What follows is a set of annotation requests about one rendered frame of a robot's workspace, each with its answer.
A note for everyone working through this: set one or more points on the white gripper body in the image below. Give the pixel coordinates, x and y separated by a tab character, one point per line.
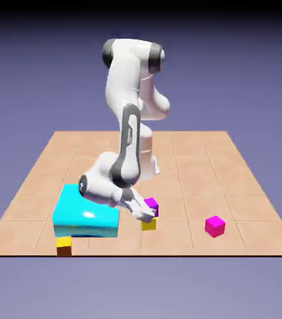
140	208

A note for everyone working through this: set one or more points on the small magenta cube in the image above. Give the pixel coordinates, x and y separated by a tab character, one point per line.
215	226
153	203

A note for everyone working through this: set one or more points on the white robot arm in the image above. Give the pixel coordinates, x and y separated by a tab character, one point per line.
128	82

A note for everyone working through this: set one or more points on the small yellow cube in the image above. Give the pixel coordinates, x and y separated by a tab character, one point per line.
148	225
64	245

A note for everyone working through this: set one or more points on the large cyan box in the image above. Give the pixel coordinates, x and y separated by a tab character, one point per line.
81	211

